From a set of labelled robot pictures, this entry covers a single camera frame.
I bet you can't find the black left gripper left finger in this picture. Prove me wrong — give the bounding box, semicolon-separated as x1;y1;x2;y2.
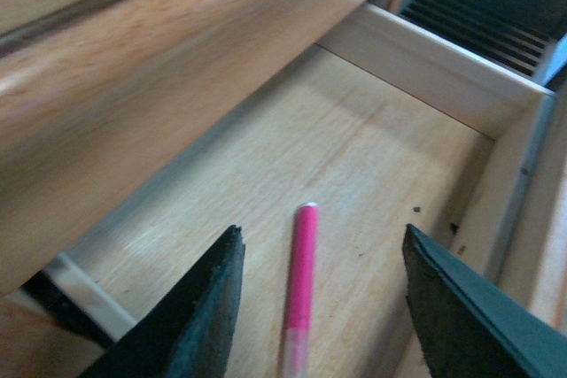
81;225;245;377

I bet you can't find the wooden nightstand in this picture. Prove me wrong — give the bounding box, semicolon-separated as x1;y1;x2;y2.
0;0;422;378

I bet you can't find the wooden drawer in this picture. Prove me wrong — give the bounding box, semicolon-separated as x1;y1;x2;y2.
46;5;556;377

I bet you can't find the pink marker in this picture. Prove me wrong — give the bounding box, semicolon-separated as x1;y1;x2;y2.
279;202;319;377

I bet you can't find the black slatted vent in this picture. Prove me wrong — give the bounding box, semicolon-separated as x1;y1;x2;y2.
400;0;566;85

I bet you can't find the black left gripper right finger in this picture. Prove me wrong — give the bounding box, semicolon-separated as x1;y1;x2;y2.
402;224;566;377

